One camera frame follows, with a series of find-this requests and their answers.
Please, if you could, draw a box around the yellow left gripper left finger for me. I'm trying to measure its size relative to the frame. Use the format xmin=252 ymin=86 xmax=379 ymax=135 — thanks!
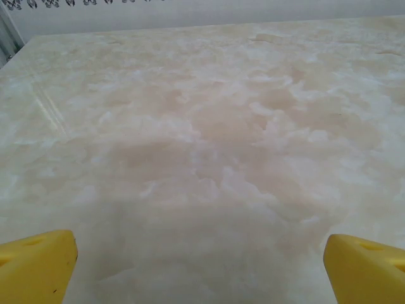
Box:
xmin=0 ymin=229 xmax=78 ymax=304

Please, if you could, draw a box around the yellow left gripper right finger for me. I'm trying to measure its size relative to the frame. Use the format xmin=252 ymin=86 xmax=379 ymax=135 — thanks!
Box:
xmin=325 ymin=233 xmax=405 ymax=304

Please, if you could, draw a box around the aluminium frame post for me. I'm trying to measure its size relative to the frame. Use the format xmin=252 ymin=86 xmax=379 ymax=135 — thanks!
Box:
xmin=0 ymin=0 xmax=25 ymax=69

